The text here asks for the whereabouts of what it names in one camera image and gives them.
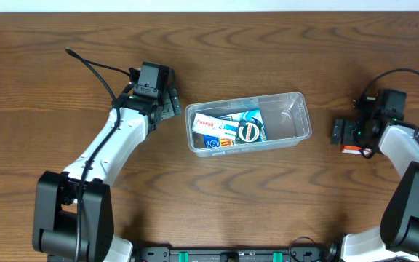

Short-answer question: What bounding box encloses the red Panadol box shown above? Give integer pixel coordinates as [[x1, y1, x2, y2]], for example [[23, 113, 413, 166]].
[[341, 145, 362, 154]]

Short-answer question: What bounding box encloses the white Panadol packet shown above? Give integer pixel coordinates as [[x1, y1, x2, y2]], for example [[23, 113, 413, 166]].
[[191, 114, 239, 140]]

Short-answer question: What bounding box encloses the blue fever medicine box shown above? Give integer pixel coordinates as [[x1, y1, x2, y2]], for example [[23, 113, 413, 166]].
[[203, 109, 267, 148]]

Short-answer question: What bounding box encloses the clear plastic container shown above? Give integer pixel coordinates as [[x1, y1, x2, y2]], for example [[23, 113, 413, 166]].
[[185, 92, 312, 157]]

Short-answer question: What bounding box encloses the green Zam-Buk box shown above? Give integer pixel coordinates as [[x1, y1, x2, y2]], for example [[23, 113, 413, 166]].
[[236, 121, 266, 144]]

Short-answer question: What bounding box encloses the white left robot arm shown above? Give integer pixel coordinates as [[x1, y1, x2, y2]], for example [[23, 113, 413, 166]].
[[32, 62, 182, 262]]

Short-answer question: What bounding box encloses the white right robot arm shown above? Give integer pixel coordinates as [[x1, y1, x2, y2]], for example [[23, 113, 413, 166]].
[[338, 89, 419, 261]]

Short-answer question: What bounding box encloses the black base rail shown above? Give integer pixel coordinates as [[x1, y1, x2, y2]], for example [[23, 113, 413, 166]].
[[129, 237, 339, 262]]

